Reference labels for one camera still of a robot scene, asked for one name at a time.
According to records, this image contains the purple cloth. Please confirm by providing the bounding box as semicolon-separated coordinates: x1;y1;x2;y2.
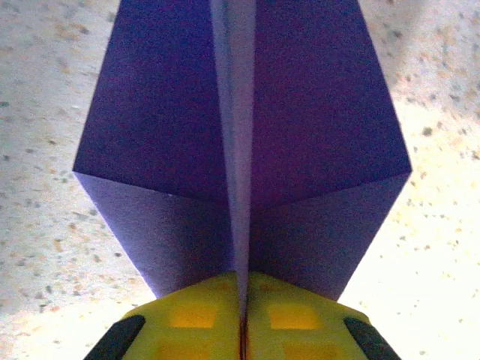
72;0;413;305

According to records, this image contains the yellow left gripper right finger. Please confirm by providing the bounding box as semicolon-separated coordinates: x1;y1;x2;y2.
242;271;393;360

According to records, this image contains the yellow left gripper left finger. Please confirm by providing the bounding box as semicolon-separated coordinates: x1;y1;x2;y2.
84;271;244;360

